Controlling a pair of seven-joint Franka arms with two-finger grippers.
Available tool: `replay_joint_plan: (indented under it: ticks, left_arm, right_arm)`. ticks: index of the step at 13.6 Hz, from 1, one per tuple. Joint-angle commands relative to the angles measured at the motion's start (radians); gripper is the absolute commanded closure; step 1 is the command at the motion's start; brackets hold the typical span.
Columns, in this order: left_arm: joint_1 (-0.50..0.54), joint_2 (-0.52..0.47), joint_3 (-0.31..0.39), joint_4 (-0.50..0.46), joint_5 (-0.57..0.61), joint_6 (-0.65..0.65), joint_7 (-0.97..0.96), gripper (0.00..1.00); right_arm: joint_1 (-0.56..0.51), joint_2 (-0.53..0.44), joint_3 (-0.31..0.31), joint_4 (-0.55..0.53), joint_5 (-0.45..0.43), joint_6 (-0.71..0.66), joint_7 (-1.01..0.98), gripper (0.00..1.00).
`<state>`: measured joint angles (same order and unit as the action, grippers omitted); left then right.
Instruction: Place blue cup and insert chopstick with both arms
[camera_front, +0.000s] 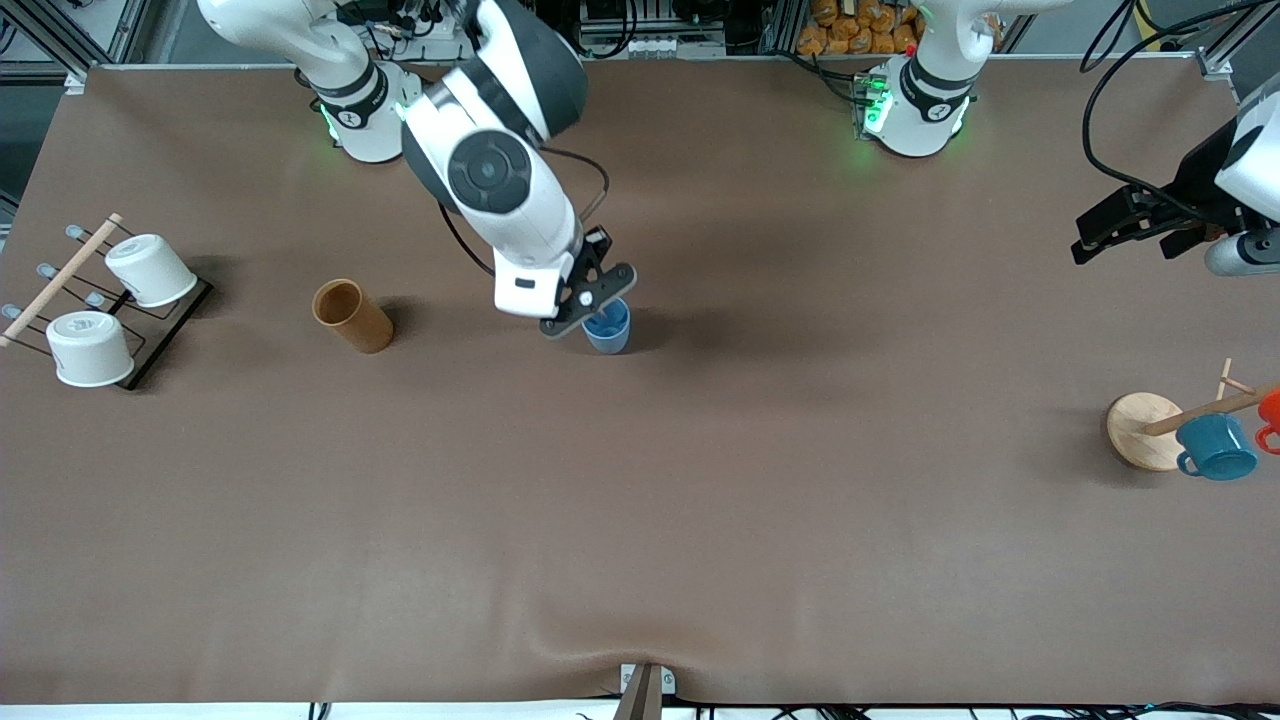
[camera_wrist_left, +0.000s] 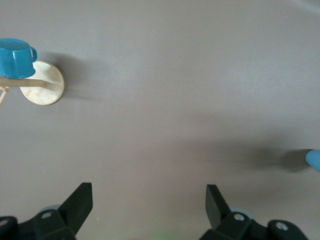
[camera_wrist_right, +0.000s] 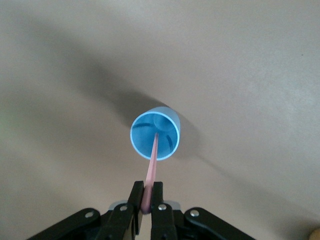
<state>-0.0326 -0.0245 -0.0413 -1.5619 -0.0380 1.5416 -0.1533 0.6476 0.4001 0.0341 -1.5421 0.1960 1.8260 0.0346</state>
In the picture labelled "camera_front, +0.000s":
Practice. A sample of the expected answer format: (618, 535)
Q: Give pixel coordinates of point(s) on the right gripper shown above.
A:
(597, 243)

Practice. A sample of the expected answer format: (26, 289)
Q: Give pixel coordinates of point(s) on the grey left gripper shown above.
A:
(1192, 186)

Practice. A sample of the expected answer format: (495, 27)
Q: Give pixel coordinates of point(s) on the blue plastic cup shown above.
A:
(610, 335)

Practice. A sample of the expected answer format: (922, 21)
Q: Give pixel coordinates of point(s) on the brown cylindrical holder cup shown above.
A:
(362, 320)

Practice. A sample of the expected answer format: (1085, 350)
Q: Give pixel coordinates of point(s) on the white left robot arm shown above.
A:
(925, 100)

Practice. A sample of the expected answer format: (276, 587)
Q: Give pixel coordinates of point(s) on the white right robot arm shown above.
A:
(487, 170)

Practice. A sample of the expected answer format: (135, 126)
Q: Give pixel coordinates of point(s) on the white cup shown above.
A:
(152, 272)
(90, 350)

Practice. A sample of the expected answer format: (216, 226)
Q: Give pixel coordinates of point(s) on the wooden mug tree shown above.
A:
(1140, 430)

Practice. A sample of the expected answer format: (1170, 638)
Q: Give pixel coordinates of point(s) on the orange mug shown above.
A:
(1271, 415)

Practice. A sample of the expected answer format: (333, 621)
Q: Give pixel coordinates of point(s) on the teal mug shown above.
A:
(1218, 448)

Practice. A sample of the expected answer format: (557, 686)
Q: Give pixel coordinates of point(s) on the silver control box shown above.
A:
(650, 45)

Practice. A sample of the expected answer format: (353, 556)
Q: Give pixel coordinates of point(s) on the brown table mat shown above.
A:
(640, 520)

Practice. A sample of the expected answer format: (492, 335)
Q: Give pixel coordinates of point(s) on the white power strip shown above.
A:
(440, 45)

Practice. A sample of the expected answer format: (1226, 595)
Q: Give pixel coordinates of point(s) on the bag of orange bread rolls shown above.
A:
(850, 25)

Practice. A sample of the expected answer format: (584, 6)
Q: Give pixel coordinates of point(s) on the light wooden rod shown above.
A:
(50, 290)

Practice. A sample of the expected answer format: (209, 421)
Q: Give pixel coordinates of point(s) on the aluminium frame profile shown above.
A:
(60, 35)
(1225, 50)

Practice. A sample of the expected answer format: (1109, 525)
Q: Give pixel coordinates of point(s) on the metal clamp bracket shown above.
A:
(645, 690)

